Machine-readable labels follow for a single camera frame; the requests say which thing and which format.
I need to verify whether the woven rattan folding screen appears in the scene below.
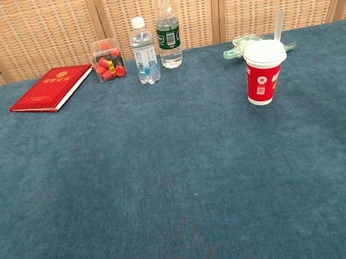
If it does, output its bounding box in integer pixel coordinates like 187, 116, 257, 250
0, 0, 346, 90

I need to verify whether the tall green label water bottle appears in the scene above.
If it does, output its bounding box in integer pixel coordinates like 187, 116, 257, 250
150, 0, 187, 71

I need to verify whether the blue table cloth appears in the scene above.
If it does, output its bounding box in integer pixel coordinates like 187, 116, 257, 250
0, 18, 346, 259

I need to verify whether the transparent plastic straw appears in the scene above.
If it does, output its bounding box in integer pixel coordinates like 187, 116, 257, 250
269, 9, 289, 44

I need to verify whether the pale green plastic bag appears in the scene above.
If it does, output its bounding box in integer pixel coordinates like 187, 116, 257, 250
220, 27, 299, 63

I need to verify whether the red hardcover book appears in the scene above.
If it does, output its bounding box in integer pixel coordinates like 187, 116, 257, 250
3, 61, 100, 121

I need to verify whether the clear box of red caps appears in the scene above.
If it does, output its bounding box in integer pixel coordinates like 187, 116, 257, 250
88, 35, 128, 85

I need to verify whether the red paper cup white lid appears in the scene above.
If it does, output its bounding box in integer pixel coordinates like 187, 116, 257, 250
238, 36, 295, 109

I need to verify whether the small blue label water bottle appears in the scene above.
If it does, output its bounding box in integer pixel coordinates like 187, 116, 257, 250
126, 14, 163, 87

